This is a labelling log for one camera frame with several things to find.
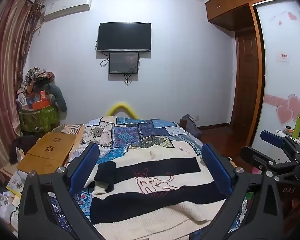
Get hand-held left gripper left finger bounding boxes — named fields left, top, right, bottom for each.
left=17, top=142, right=106, bottom=240

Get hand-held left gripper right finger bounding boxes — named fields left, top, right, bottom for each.
left=201, top=143, right=285, bottom=240

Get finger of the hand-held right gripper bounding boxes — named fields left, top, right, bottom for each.
left=260, top=130, right=300, bottom=161
left=240, top=146, right=300, bottom=176

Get cream and black striped sweater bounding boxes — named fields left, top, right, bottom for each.
left=89, top=145, right=232, bottom=240

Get pile of patterned clothes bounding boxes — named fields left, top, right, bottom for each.
left=16, top=67, right=56, bottom=100

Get green bottle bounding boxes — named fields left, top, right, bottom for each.
left=292, top=112, right=300, bottom=139

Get wooden lap desk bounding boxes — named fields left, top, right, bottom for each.
left=16, top=132, right=77, bottom=175

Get grey backpack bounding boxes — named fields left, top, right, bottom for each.
left=180, top=114, right=202, bottom=143

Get blue patchwork blanket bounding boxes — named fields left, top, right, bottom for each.
left=49, top=116, right=249, bottom=240

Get yellow curved foam piece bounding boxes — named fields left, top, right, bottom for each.
left=106, top=101, right=138, bottom=118

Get dark cloth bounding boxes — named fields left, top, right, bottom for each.
left=9, top=135, right=37, bottom=165

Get wooden wardrobe with white door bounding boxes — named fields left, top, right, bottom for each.
left=204, top=0, right=300, bottom=160

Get grey plush toy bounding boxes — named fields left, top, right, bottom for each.
left=47, top=82, right=67, bottom=112

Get orange box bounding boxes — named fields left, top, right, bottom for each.
left=31, top=90, right=50, bottom=110

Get scattered papers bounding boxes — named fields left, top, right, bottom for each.
left=0, top=166, right=28, bottom=233

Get striped red curtain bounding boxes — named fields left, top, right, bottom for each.
left=0, top=0, right=44, bottom=188

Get white air conditioner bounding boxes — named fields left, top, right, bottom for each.
left=43, top=0, right=92, bottom=20

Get small wall-mounted monitor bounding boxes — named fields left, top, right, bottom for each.
left=108, top=52, right=140, bottom=74

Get wall-mounted black television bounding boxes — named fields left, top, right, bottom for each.
left=97, top=22, right=152, bottom=52

